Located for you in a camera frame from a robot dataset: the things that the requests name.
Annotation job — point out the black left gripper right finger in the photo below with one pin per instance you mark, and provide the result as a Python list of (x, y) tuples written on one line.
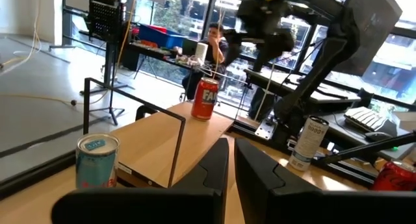
[(279, 201)]

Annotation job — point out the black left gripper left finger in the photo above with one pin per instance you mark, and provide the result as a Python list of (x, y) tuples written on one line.
[(195, 201)]

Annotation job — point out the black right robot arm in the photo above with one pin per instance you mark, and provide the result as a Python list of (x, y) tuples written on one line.
[(325, 61)]

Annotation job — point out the tall white beverage can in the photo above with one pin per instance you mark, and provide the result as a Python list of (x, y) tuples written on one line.
[(308, 143)]

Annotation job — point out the person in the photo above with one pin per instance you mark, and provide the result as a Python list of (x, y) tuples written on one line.
[(216, 48)]

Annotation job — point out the grey background desk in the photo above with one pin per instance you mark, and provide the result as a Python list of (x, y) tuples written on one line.
[(292, 84)]

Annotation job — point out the white paper roll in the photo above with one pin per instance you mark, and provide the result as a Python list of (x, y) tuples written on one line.
[(201, 52)]

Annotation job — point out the red orange soda can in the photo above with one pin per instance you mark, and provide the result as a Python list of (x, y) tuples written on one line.
[(204, 100)]

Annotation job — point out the black metal rod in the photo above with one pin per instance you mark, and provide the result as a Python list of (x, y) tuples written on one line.
[(367, 148)]

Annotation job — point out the black monitor panel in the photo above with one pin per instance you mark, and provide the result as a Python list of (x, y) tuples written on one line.
[(370, 29)]

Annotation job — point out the blue silver energy drink can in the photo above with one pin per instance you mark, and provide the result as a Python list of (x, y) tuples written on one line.
[(97, 165)]

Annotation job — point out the blue plastic bin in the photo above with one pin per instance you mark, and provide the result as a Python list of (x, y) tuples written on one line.
[(159, 35)]

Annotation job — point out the black computer mouse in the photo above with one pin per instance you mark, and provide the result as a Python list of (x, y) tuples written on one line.
[(374, 136)]

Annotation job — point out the red cola can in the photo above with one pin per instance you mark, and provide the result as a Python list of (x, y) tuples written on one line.
[(396, 178)]

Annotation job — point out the white computer keyboard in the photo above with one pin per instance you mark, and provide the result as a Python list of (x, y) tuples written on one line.
[(365, 118)]

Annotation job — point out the black perforated panel stand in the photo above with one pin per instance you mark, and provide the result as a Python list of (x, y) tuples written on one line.
[(105, 19)]

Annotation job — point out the black aluminium frame rail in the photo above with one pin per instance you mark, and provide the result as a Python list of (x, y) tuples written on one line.
[(344, 170)]

